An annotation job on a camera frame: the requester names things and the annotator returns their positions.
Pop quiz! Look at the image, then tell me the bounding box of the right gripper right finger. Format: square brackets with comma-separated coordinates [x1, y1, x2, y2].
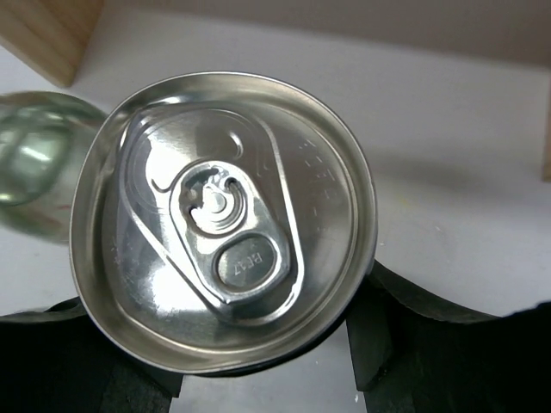
[346, 263, 550, 412]

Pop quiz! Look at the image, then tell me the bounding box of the wooden two-tier shelf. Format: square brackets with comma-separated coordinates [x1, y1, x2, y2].
[1, 0, 104, 88]

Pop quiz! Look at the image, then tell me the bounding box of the clear glass bottle green cap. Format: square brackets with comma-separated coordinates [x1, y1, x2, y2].
[1, 91, 107, 243]

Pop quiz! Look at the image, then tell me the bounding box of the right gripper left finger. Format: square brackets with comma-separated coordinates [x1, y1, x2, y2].
[1, 298, 183, 412]

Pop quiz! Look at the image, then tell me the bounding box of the black can yellow label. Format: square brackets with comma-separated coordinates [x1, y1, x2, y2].
[70, 71, 378, 377]

